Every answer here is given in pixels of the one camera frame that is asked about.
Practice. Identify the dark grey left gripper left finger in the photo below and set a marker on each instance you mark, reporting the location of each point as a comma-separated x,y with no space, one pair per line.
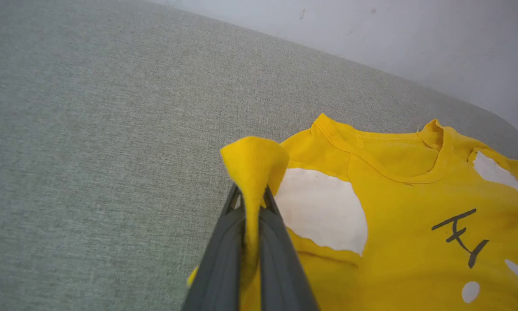
222,268

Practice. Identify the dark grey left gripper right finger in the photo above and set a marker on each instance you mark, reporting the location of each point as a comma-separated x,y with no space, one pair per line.
280,268

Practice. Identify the yellow shirt with white patches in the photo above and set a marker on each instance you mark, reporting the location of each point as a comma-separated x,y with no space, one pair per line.
414,259

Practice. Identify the grey fabric sofa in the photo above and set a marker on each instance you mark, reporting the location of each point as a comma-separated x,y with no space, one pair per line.
90,151

